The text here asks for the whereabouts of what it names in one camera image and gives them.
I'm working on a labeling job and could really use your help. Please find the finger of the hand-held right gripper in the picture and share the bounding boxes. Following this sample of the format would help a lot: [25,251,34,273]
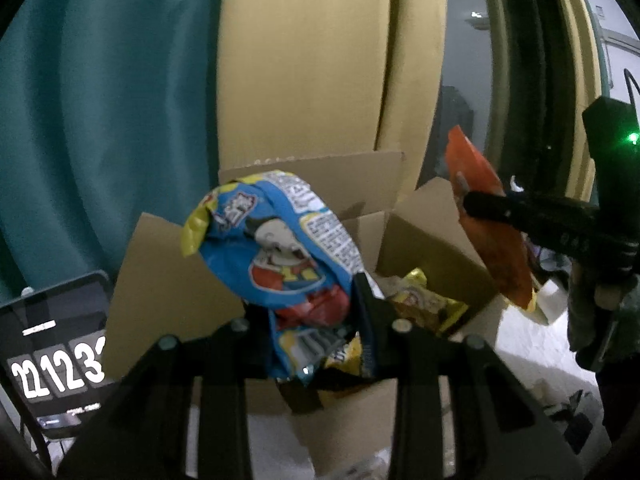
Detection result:
[462,190,601,248]

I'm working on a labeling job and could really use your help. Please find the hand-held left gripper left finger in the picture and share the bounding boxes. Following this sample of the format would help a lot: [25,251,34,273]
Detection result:
[55,310,281,480]

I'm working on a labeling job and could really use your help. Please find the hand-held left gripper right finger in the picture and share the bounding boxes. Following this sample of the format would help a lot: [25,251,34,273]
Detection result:
[350,272,583,480]

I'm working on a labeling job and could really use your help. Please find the orange snack packet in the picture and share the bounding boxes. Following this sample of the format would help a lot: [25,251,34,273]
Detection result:
[444,125,536,311]

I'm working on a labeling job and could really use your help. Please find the yellow chips bag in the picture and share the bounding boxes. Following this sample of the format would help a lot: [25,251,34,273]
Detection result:
[385,267,470,336]

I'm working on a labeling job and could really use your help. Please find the brown cardboard box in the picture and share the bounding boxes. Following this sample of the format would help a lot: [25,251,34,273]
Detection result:
[102,150,506,423]

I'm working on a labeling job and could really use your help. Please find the blue cartoon snack bag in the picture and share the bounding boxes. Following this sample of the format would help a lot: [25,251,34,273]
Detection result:
[181,170,373,386]

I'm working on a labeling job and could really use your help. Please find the person's right hand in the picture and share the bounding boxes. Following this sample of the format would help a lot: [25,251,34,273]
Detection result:
[594,284,633,311]

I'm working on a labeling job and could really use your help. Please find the yellow curtain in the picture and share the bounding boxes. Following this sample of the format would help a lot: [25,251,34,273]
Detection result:
[215,0,448,193]
[550,0,608,206]

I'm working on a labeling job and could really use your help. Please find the white plastic device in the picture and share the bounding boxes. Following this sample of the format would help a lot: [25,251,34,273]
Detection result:
[530,280,571,328]

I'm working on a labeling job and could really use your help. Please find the dark framed glass window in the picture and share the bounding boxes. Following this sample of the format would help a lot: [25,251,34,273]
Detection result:
[435,0,601,206]

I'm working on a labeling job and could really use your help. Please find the tablet with clock display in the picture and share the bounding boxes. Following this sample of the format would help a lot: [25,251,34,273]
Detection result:
[0,270,118,441]

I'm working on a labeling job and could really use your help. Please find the black snack packet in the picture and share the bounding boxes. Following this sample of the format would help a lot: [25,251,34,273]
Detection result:
[542,390,598,456]

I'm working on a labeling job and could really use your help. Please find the teal curtain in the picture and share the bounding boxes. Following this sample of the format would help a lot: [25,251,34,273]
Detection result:
[0,0,226,306]

